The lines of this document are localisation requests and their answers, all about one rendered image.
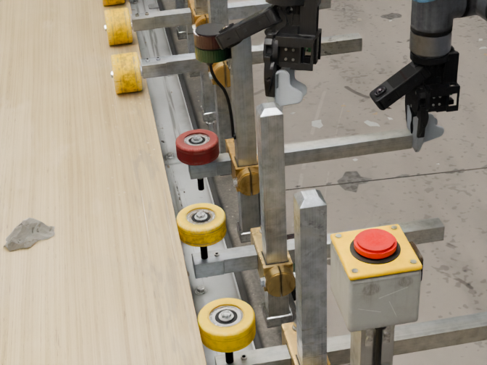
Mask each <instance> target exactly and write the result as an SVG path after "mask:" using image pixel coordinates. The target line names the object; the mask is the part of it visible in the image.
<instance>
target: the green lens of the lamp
mask: <svg viewBox="0 0 487 365"><path fill-rule="evenodd" d="M194 48H195V57H196V59H197V60H198V61H200V62H204V63H217V62H223V61H225V60H226V59H228V58H229V57H230V49H228V48H226V49H223V50H222V49H219V50H215V51H205V50H201V49H198V48H197V47H196V46H195V45H194Z"/></svg>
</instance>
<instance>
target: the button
mask: <svg viewBox="0 0 487 365"><path fill-rule="evenodd" d="M396 244H397V241H396V238H395V237H394V236H393V235H392V234H391V233H389V232H387V231H385V230H382V229H368V230H364V231H362V232H360V233H359V234H357V235H356V237H355V238H354V249H355V250H356V252H357V253H359V254H360V255H362V256H364V257H366V258H369V259H384V258H386V257H388V256H390V255H392V254H393V253H394V252H395V251H396Z"/></svg>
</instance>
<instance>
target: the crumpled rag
mask: <svg viewBox="0 0 487 365"><path fill-rule="evenodd" d="M54 228H55V227H54V226H47V225H45V224H44V223H43V222H41V221H40V220H37V219H34V218H30V217H28V218H27V219H24V220H23V221H22V222H21V223H19V224H18V226H16V227H15V228H14V229H13V231H12V232H11V233H10V234H9V235H8V236H7V238H6V240H5V241H6V244H5V245H4V247H5V246H6V247H7V249H8V250H9V251H12V250H18V249H19V248H20V249H21V248H28V247H32V245H33V244H34V243H35V242H37V241H40V240H44V239H49V238H50V237H52V236H54V235H55V232H54Z"/></svg>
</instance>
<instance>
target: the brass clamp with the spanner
mask: <svg viewBox="0 0 487 365"><path fill-rule="evenodd" d="M233 140H234V139H233V138H230V139H225V149H226V153H228V154H229V157H230V161H231V172H232V174H231V176H232V178H233V186H234V187H236V191H237V192H239V191H240V192H241V193H242V194H244V195H246V196H251V195H256V194H258V193H259V164H258V155H257V164H252V165H246V166H241V167H239V166H238V163H237V161H236V156H235V144H234V142H233Z"/></svg>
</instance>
